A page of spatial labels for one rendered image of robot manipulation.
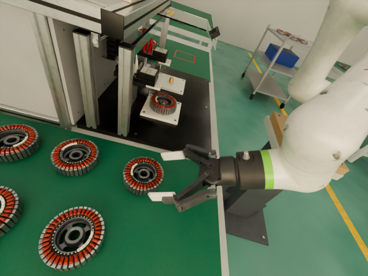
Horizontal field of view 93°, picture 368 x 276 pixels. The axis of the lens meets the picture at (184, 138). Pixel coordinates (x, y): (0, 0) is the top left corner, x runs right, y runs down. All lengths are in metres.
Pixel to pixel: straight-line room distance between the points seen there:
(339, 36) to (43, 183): 0.91
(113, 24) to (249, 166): 0.41
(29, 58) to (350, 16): 0.83
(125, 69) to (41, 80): 0.24
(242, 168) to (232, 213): 1.09
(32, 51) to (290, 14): 6.21
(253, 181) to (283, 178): 0.06
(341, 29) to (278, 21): 5.65
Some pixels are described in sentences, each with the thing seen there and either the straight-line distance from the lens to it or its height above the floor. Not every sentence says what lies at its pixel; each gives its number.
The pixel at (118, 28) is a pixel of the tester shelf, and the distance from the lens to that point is 0.44.
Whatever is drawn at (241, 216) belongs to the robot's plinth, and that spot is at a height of 0.02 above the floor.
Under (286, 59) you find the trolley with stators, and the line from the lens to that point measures 3.47.
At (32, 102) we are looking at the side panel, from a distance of 0.69.
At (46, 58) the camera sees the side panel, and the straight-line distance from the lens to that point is 0.56.
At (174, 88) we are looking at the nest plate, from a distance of 0.91.
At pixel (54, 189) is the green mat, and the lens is 0.55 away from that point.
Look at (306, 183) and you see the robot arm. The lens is 0.43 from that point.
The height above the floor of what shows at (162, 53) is 0.92.
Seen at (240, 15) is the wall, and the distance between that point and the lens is 6.08.
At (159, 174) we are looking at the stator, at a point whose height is 0.79.
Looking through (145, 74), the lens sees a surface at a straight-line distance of 0.66.
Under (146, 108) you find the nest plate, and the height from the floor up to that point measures 0.78.
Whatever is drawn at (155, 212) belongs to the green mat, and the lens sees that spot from 0.50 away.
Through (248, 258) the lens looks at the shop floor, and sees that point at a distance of 1.46.
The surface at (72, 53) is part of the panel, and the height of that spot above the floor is 0.98.
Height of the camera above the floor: 1.21
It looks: 42 degrees down
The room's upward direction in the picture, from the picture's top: 21 degrees clockwise
